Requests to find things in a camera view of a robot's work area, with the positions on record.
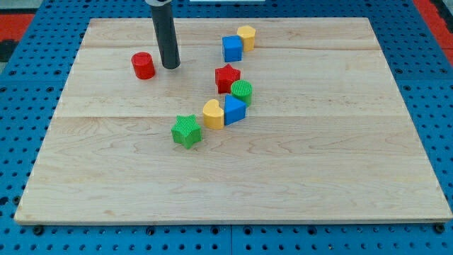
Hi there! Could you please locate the red cylinder block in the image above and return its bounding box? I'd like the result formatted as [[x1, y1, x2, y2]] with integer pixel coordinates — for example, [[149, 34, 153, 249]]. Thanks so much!
[[131, 52, 156, 79]]

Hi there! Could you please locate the green star block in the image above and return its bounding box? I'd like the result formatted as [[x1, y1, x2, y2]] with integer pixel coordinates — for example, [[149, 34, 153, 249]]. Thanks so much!
[[171, 115, 202, 149]]

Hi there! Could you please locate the light wooden board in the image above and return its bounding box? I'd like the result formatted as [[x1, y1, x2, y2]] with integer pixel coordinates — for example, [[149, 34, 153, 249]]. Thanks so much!
[[15, 18, 452, 225]]

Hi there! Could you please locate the green cylinder block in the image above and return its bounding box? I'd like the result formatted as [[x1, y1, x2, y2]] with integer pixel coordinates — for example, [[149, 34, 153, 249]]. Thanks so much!
[[231, 79, 253, 107]]

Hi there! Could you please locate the yellow hexagon block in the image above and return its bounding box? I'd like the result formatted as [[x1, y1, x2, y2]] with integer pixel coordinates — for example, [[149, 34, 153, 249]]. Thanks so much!
[[236, 25, 256, 52]]

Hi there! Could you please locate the blue triangle block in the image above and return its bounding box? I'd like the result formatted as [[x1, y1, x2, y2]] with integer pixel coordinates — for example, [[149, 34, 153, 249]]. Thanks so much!
[[224, 94, 246, 125]]

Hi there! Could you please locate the blue cube block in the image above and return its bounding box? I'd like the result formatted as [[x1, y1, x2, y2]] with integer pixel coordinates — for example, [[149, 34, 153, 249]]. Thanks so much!
[[222, 35, 243, 62]]

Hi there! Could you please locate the yellow heart block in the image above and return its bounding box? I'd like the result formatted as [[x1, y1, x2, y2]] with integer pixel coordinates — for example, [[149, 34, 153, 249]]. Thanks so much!
[[202, 99, 224, 130]]

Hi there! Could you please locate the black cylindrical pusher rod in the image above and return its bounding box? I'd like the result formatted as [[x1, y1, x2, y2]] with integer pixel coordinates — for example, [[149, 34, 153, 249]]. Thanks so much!
[[145, 0, 180, 69]]

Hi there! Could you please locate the red star block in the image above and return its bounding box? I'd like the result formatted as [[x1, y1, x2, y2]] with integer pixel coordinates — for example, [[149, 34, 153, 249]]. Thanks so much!
[[214, 64, 241, 94]]

